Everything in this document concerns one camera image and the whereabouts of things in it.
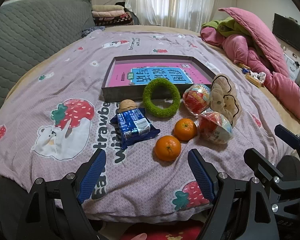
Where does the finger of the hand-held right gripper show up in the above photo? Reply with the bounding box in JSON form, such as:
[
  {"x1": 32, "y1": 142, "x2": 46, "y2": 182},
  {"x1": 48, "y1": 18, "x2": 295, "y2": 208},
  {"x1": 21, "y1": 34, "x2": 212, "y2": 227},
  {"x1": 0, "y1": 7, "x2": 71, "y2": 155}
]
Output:
[
  {"x1": 274, "y1": 124, "x2": 300, "y2": 155},
  {"x1": 244, "y1": 149, "x2": 284, "y2": 190}
]

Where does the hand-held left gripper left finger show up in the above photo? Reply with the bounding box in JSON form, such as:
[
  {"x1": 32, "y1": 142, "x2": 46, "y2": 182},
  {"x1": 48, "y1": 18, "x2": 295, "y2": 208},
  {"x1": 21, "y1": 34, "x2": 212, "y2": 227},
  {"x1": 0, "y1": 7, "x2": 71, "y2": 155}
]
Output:
[{"x1": 17, "y1": 149, "x2": 107, "y2": 240}]

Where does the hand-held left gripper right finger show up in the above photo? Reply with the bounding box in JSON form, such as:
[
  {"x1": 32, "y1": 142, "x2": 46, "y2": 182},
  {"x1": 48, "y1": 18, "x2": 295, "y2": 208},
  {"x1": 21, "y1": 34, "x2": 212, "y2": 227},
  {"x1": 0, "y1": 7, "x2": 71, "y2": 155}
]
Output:
[{"x1": 187, "y1": 149, "x2": 278, "y2": 240}]

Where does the orange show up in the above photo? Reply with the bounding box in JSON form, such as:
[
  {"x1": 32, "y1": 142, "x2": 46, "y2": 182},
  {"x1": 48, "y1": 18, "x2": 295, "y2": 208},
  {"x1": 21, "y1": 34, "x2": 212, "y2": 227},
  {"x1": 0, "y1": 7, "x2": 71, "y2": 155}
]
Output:
[
  {"x1": 154, "y1": 135, "x2": 182, "y2": 162},
  {"x1": 174, "y1": 118, "x2": 198, "y2": 141}
]

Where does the red toy ball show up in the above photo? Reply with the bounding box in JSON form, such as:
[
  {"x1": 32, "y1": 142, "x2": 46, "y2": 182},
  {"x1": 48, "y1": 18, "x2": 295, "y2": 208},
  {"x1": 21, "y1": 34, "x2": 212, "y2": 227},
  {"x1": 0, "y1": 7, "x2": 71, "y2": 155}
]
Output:
[
  {"x1": 182, "y1": 83, "x2": 212, "y2": 117},
  {"x1": 197, "y1": 107, "x2": 234, "y2": 145}
]

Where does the blue snack packet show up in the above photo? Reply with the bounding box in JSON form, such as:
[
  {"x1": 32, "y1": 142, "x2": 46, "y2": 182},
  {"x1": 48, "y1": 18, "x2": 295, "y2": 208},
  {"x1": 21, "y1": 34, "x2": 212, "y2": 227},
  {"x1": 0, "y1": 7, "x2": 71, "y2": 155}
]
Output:
[{"x1": 110, "y1": 107, "x2": 161, "y2": 149}]

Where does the beige plush scrunchie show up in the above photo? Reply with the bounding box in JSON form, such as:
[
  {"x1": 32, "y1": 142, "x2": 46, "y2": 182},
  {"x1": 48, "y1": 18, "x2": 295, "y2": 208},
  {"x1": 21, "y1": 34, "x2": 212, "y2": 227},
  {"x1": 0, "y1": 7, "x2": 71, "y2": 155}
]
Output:
[{"x1": 210, "y1": 74, "x2": 242, "y2": 127}]

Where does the walnut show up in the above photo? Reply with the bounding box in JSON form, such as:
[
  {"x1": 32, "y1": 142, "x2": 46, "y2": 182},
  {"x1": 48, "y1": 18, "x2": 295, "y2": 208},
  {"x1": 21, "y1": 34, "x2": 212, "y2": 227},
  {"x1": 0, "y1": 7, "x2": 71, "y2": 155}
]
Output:
[{"x1": 118, "y1": 99, "x2": 137, "y2": 113}]

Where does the green fuzzy ring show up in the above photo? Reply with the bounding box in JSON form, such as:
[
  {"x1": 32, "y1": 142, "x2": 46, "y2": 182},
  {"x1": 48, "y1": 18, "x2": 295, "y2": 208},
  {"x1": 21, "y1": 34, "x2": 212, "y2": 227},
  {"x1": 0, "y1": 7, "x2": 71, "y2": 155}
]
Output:
[{"x1": 142, "y1": 78, "x2": 181, "y2": 117}]

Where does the grey cardboard box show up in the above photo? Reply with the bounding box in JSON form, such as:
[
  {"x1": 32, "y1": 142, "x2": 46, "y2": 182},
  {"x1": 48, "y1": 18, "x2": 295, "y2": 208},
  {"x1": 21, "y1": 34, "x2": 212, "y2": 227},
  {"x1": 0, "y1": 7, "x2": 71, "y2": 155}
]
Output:
[{"x1": 101, "y1": 56, "x2": 217, "y2": 103}]

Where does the yellow snack packet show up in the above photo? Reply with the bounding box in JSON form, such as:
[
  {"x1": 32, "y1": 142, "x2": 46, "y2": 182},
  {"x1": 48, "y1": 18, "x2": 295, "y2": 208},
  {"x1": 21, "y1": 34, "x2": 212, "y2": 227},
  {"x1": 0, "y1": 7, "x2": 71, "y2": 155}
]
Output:
[{"x1": 247, "y1": 76, "x2": 264, "y2": 87}]

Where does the white crumpled wrapper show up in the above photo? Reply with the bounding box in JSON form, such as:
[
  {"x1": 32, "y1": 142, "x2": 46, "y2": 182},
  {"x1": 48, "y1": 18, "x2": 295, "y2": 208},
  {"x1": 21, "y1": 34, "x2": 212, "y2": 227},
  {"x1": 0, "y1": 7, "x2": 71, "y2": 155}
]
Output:
[{"x1": 250, "y1": 71, "x2": 267, "y2": 82}]

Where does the red floral cloth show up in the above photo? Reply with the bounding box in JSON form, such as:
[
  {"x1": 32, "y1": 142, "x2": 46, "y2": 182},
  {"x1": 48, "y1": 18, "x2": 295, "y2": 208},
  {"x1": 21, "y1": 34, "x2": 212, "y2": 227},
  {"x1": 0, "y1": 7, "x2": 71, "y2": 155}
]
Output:
[{"x1": 120, "y1": 220, "x2": 205, "y2": 240}]

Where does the black television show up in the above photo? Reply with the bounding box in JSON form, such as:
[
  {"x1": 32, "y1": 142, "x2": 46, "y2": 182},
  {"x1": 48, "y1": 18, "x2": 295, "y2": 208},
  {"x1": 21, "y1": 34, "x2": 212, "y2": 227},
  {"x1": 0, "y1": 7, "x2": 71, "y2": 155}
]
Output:
[{"x1": 272, "y1": 13, "x2": 300, "y2": 54}]

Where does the pink book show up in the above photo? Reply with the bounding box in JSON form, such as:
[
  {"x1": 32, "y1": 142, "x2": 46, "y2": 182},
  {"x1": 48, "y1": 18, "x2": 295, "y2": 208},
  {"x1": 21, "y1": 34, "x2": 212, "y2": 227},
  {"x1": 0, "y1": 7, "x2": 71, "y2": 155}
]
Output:
[{"x1": 112, "y1": 62, "x2": 212, "y2": 87}]

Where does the pink quilt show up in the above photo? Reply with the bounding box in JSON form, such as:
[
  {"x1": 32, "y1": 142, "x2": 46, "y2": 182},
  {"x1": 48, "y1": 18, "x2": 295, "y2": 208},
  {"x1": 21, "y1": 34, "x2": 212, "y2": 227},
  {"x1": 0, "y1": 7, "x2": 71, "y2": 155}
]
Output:
[{"x1": 200, "y1": 7, "x2": 300, "y2": 124}]

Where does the green blanket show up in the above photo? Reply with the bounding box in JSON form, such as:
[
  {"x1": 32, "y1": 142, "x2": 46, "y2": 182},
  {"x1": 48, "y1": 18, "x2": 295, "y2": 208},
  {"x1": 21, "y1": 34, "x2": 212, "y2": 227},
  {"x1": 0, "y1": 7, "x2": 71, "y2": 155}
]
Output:
[{"x1": 202, "y1": 17, "x2": 253, "y2": 40}]

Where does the blue patterned cloth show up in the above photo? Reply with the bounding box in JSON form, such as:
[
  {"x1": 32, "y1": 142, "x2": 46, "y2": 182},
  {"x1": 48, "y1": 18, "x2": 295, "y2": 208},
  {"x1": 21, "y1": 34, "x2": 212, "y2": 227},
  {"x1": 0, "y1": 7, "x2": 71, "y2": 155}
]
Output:
[{"x1": 81, "y1": 26, "x2": 105, "y2": 38}]

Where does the dark patterned folded blanket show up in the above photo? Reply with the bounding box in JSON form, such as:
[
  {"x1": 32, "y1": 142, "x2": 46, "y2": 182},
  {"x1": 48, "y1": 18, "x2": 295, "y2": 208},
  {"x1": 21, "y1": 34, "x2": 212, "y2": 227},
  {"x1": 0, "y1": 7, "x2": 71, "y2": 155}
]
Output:
[{"x1": 94, "y1": 15, "x2": 134, "y2": 27}]

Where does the pink folded blanket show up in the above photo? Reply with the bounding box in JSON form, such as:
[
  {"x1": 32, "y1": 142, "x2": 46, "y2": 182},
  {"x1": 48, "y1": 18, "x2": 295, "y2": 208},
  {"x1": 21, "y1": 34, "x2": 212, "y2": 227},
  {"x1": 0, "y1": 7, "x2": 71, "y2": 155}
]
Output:
[{"x1": 92, "y1": 10, "x2": 125, "y2": 18}]

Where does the beige folded blanket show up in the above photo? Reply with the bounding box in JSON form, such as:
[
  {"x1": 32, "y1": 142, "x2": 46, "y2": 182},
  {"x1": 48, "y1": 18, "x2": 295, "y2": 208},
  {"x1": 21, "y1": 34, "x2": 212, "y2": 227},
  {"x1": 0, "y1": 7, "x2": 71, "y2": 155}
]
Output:
[{"x1": 92, "y1": 4, "x2": 124, "y2": 12}]

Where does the white curtain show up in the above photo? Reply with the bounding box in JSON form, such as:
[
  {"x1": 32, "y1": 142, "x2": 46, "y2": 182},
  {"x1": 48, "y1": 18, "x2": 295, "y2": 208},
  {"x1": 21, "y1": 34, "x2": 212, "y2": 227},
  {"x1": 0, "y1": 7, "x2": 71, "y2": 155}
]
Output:
[{"x1": 125, "y1": 0, "x2": 220, "y2": 33}]

